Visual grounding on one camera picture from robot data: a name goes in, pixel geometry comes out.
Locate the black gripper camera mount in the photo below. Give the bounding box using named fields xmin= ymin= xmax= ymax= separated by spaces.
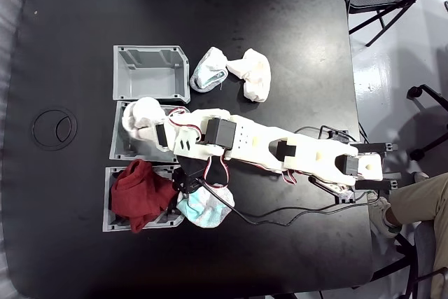
xmin=171 ymin=157 xmax=211 ymax=197

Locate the black chair frame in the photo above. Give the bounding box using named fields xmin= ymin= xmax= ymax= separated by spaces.
xmin=370 ymin=231 xmax=448 ymax=299

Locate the rolled grey teal sock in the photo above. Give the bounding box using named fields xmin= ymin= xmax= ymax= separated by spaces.
xmin=189 ymin=46 xmax=229 ymax=93

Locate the black table clamp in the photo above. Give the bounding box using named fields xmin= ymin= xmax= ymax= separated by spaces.
xmin=351 ymin=141 xmax=399 ymax=155
xmin=353 ymin=171 xmax=403 ymax=192

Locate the black cable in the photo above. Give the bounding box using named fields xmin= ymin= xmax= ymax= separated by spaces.
xmin=190 ymin=176 xmax=382 ymax=227

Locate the person's shoe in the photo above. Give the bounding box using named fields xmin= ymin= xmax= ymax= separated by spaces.
xmin=367 ymin=196 xmax=403 ymax=239

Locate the dark red sock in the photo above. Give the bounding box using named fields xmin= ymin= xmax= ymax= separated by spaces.
xmin=110 ymin=158 xmax=179 ymax=235

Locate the round black table grommet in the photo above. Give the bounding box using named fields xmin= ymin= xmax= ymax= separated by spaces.
xmin=31 ymin=109 xmax=78 ymax=152

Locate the grey bin with red sock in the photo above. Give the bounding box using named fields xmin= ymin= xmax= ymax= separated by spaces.
xmin=101 ymin=164 xmax=189 ymax=233

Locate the black office chair base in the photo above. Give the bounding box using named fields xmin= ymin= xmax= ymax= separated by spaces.
xmin=405 ymin=83 xmax=448 ymax=162

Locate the empty grey plastic bin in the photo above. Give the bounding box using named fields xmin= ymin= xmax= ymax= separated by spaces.
xmin=112 ymin=45 xmax=192 ymax=104

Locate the white crumpled sock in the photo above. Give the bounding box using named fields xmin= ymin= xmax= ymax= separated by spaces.
xmin=226 ymin=48 xmax=272 ymax=103

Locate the person's leg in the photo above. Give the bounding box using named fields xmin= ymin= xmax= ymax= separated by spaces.
xmin=386 ymin=172 xmax=448 ymax=299

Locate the teal white grey balled sock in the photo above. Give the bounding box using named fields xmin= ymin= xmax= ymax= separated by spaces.
xmin=176 ymin=183 xmax=235 ymax=232

